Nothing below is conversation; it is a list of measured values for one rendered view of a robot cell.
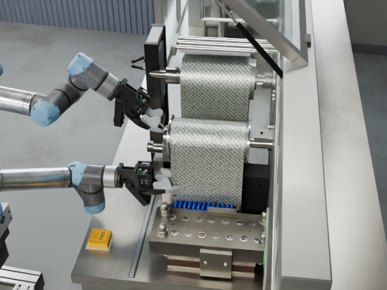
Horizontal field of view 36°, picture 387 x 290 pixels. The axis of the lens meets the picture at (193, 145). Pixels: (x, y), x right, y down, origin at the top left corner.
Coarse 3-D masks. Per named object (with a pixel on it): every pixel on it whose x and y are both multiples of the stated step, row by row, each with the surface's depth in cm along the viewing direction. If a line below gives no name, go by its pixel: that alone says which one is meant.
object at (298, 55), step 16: (224, 0) 141; (240, 0) 141; (304, 0) 178; (240, 16) 143; (256, 16) 143; (304, 16) 169; (272, 32) 144; (304, 32) 160; (256, 48) 146; (288, 48) 146; (304, 48) 152; (272, 64) 148; (304, 64) 149
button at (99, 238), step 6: (96, 228) 206; (90, 234) 203; (96, 234) 203; (102, 234) 203; (108, 234) 203; (90, 240) 201; (96, 240) 201; (102, 240) 201; (108, 240) 201; (90, 246) 201; (96, 246) 201; (102, 246) 201; (108, 246) 202
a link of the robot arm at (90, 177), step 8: (80, 168) 197; (88, 168) 197; (96, 168) 197; (104, 168) 197; (72, 176) 197; (80, 176) 196; (88, 176) 196; (96, 176) 196; (80, 184) 198; (88, 184) 197; (96, 184) 197; (88, 192) 199
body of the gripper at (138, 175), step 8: (120, 168) 195; (128, 168) 195; (136, 168) 195; (144, 168) 196; (152, 168) 196; (120, 176) 196; (128, 176) 196; (136, 176) 193; (144, 176) 194; (152, 176) 200; (120, 184) 197; (136, 184) 195; (144, 184) 196; (152, 184) 199
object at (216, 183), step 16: (176, 176) 195; (192, 176) 194; (208, 176) 193; (224, 176) 192; (240, 176) 191; (176, 192) 199; (192, 192) 198; (208, 192) 197; (224, 192) 196; (240, 192) 196
